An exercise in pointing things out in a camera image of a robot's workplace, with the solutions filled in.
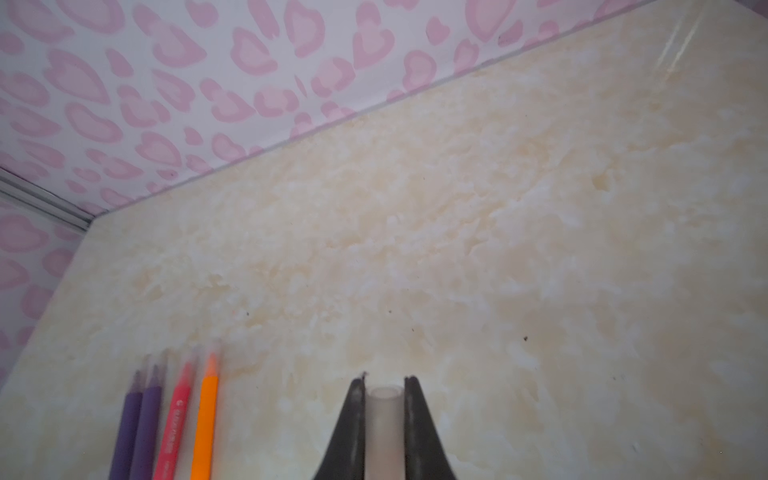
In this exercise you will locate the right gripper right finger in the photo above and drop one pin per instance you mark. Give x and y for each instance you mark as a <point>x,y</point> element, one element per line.
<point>424,455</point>

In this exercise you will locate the pink marker pen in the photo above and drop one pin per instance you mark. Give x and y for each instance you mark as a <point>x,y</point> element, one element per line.
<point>172,435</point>

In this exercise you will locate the aluminium frame corner post left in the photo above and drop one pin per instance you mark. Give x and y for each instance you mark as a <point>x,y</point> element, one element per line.
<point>25,194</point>

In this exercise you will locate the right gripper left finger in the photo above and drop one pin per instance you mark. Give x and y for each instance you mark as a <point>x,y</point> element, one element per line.
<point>344,458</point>

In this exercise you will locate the orange marker pen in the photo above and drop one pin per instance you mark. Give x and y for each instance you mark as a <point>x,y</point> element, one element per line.
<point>205,428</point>

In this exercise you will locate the clear pen cap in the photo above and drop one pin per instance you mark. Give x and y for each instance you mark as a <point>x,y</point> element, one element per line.
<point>384,442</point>

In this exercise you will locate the purple marker pen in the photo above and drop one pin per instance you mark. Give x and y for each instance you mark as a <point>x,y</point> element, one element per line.
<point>127,430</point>
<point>146,436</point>

